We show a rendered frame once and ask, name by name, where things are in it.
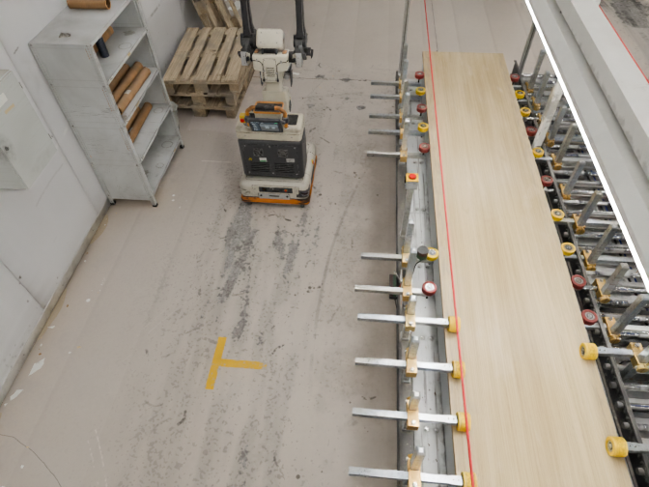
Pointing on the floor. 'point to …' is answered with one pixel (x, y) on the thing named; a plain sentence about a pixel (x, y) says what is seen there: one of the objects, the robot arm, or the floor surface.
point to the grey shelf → (91, 91)
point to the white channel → (606, 75)
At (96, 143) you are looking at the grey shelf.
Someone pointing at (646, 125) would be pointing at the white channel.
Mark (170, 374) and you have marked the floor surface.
